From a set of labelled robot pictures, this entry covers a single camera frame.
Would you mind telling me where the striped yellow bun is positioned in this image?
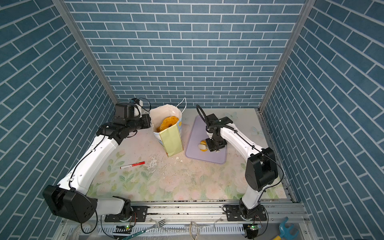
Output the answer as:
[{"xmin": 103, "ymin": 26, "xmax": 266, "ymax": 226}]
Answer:
[{"xmin": 198, "ymin": 140, "xmax": 209, "ymax": 152}]

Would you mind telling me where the floral paper bag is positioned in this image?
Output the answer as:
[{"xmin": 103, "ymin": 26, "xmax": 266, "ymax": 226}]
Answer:
[{"xmin": 150, "ymin": 98, "xmax": 187, "ymax": 157}]

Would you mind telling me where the orange ring bread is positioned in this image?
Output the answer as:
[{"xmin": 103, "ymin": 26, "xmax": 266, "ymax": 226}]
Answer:
[{"xmin": 157, "ymin": 116, "xmax": 179, "ymax": 133}]

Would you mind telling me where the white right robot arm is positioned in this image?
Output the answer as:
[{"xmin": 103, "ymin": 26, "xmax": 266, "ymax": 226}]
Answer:
[{"xmin": 205, "ymin": 117, "xmax": 279, "ymax": 211}]

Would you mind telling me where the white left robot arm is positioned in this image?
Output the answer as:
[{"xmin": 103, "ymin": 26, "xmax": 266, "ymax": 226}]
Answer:
[{"xmin": 43, "ymin": 114, "xmax": 151, "ymax": 224}]

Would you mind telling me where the lilac plastic tray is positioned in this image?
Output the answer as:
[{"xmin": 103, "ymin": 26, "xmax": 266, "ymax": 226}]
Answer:
[{"xmin": 185, "ymin": 116, "xmax": 227, "ymax": 165}]

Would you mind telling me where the red white marker pen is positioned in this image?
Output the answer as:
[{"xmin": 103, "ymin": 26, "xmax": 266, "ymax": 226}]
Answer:
[{"xmin": 120, "ymin": 161, "xmax": 146, "ymax": 170}]

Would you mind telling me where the metal fork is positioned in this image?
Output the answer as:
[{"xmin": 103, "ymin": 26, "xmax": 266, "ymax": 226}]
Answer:
[{"xmin": 123, "ymin": 220, "xmax": 166, "ymax": 240}]

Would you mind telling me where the blue toy wrench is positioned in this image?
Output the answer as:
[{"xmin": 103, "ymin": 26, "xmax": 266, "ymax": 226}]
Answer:
[{"xmin": 273, "ymin": 217, "xmax": 300, "ymax": 240}]

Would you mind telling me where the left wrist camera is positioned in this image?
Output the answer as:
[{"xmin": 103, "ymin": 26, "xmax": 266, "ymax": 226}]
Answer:
[{"xmin": 113, "ymin": 98, "xmax": 143, "ymax": 125}]

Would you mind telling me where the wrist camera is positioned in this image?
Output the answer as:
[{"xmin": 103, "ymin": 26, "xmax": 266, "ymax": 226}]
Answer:
[
  {"xmin": 113, "ymin": 98, "xmax": 143, "ymax": 125},
  {"xmin": 206, "ymin": 114, "xmax": 233, "ymax": 127}
]

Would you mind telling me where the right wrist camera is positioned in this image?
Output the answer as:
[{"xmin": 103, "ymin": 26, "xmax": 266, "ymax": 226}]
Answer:
[{"xmin": 206, "ymin": 114, "xmax": 233, "ymax": 127}]

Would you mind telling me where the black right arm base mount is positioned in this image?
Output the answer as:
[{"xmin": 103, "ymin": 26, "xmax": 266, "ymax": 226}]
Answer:
[{"xmin": 222, "ymin": 205, "xmax": 268, "ymax": 222}]

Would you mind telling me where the black corrugated cable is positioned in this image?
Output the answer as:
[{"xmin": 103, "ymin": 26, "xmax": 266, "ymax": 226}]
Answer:
[{"xmin": 195, "ymin": 104, "xmax": 284, "ymax": 190}]

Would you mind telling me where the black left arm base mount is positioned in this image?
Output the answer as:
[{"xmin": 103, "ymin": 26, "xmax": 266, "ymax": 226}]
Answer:
[{"xmin": 105, "ymin": 206, "xmax": 148, "ymax": 223}]

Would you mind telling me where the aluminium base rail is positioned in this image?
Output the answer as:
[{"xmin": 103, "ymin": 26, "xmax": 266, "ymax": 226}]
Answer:
[{"xmin": 54, "ymin": 200, "xmax": 317, "ymax": 240}]

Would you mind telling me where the aluminium corner post left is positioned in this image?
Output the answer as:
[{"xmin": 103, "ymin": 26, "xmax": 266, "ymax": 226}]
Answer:
[{"xmin": 52, "ymin": 0, "xmax": 118, "ymax": 104}]

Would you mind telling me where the aluminium corner post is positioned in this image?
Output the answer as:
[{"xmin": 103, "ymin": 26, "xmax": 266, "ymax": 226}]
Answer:
[
  {"xmin": 52, "ymin": 0, "xmax": 118, "ymax": 104},
  {"xmin": 259, "ymin": 0, "xmax": 316, "ymax": 113}
]

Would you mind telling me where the aluminium corner post right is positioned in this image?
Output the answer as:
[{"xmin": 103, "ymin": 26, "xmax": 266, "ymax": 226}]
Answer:
[{"xmin": 259, "ymin": 0, "xmax": 316, "ymax": 113}]

